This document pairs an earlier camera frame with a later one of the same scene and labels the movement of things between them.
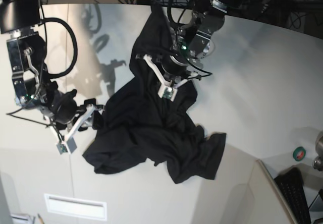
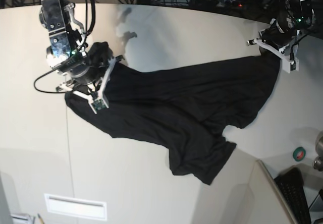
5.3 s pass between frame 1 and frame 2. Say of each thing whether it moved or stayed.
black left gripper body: moved
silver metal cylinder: stayed
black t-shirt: moved
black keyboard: stayed
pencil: stayed
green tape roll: stayed
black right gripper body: moved
